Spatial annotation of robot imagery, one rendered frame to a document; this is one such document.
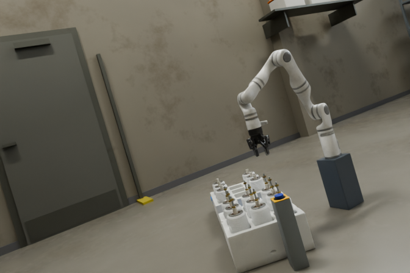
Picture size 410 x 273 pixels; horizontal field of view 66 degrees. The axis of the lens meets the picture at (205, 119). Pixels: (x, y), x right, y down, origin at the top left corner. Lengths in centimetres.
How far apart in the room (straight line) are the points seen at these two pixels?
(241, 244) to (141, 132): 262
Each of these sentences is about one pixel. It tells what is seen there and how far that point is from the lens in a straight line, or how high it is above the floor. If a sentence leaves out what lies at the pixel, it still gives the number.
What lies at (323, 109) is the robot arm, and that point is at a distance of 197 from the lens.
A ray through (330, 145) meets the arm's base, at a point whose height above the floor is 38.
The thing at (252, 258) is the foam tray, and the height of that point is 5.
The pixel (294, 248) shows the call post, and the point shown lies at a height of 10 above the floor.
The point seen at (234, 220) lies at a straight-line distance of 160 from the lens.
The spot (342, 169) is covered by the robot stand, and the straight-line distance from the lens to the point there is 201.
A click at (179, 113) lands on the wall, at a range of 414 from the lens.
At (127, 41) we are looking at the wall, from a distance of 417.
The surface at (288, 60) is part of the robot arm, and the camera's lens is 180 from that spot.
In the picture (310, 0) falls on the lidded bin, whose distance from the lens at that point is 523.
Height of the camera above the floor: 76
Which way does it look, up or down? 1 degrees down
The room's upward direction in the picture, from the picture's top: 17 degrees counter-clockwise
